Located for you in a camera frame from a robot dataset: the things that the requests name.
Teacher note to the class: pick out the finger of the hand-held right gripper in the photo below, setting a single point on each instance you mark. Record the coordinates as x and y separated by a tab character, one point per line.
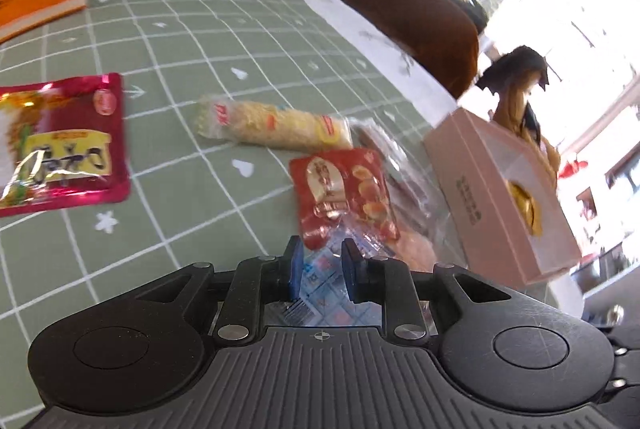
622	359

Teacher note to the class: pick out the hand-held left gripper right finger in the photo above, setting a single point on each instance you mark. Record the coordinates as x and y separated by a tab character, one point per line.
350	271

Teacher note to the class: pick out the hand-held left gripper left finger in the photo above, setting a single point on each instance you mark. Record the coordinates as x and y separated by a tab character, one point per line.
295	261

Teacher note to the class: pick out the clear printed snack packet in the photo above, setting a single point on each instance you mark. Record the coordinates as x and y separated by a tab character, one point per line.
322	281

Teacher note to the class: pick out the red snack packet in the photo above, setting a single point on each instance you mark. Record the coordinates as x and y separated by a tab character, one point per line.
345	189

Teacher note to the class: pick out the yellow cracker packet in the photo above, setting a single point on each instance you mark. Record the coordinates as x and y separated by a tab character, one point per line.
280	124

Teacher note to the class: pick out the pink box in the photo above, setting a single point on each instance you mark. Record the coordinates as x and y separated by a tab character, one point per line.
465	169

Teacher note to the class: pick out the yellow snack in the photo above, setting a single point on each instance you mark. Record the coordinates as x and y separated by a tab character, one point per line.
525	209

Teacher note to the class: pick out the clear packet brown snack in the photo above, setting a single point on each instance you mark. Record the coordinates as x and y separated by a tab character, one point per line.
400	174

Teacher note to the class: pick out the green checkered tablecloth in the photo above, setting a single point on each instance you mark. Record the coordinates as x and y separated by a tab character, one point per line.
200	189

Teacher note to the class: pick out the magenta snack packet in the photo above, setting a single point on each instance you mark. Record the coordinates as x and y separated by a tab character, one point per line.
75	159

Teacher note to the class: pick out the white leaf-print tablecloth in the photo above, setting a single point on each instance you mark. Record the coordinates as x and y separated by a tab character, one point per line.
350	24

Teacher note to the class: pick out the brown coat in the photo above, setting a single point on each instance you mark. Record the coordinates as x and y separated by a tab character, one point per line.
425	29

